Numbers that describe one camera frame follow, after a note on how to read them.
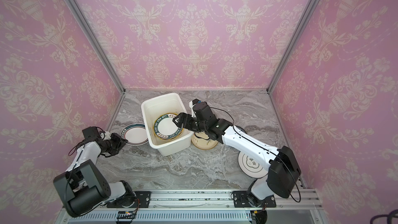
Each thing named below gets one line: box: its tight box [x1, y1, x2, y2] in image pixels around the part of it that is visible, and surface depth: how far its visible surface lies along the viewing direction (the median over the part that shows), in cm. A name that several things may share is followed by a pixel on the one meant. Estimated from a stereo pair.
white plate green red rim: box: [120, 122, 149, 146], surface depth 93 cm
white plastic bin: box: [140, 92, 194, 157], surface depth 94 cm
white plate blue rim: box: [237, 150, 269, 178], surface depth 85 cm
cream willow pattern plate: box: [191, 131, 219, 150], surface depth 92 cm
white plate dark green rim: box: [153, 113, 184, 140], surface depth 97 cm
